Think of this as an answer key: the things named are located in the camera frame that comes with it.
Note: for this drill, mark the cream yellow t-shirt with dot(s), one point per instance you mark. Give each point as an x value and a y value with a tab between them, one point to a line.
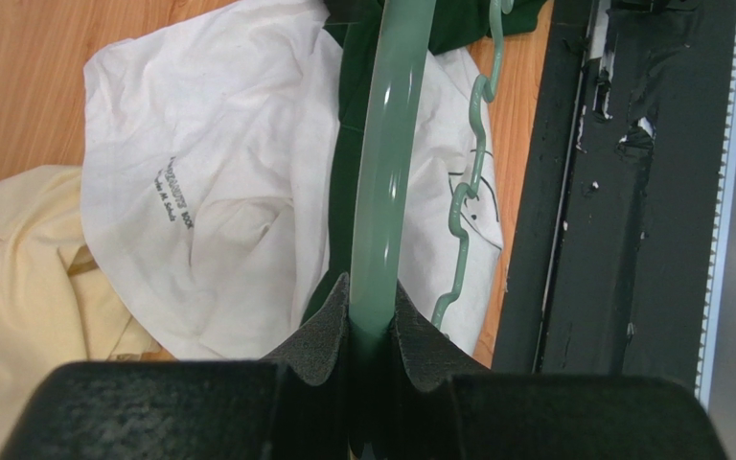
56	305

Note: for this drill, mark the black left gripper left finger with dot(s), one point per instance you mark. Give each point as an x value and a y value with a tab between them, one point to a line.
289	404

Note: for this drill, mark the green plastic hanger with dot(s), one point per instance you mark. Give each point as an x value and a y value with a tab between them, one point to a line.
386	157

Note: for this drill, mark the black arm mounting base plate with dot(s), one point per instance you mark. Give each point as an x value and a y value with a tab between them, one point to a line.
611	262

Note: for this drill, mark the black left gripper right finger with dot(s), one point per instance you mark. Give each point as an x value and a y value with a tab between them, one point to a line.
446	405

